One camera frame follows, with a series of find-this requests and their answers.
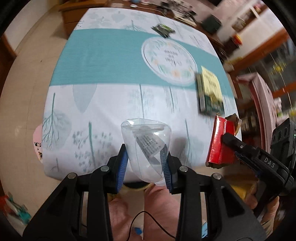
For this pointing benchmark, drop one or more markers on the green yellow snack box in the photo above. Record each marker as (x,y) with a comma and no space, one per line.
(209,93)

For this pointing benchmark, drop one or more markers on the pink pajama legs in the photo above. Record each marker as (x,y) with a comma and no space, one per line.
(149,213)

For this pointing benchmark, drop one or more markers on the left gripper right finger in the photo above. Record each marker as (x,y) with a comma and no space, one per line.
(210,209)

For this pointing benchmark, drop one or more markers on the red brown carton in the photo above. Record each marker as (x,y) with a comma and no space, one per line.
(219,154)

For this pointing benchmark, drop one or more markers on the right hand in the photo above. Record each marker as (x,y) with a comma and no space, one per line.
(267,221)

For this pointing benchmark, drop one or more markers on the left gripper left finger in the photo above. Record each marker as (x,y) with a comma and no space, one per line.
(78,207)

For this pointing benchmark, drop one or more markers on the white patterned tablecloth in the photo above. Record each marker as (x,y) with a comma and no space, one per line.
(114,67)

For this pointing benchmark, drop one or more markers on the clear plastic bottle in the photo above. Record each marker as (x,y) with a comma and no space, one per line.
(147,143)

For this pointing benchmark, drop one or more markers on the black green wrapper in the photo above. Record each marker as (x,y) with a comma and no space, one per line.
(163,30)

